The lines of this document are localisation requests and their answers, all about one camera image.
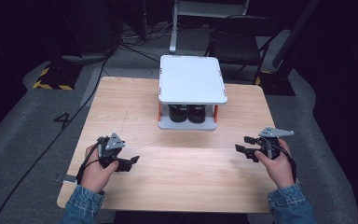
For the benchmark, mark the black stand with base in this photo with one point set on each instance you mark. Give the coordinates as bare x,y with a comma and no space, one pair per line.
279,77

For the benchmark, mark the yellow-black striped stand base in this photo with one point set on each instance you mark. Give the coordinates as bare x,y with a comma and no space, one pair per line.
52,79

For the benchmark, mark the person's right hand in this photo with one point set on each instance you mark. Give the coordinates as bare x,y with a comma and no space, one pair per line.
276,169

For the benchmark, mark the grey tape piece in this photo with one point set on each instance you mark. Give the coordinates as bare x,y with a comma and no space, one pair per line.
68,178

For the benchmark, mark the black folding chair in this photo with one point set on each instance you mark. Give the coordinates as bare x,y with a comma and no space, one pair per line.
236,43

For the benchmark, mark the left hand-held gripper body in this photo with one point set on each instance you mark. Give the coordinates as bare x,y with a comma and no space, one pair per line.
112,147

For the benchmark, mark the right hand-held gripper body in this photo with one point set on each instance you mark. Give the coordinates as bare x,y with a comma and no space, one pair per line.
272,144

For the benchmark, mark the white two-tier shoe rack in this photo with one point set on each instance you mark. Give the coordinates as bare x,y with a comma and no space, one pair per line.
191,79

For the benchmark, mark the person's left hand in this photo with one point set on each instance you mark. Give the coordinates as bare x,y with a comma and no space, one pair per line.
96,174

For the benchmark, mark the black sandal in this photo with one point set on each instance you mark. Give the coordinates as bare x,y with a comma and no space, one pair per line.
178,113
197,114

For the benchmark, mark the white metal stand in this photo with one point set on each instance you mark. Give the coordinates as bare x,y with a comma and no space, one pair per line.
180,18

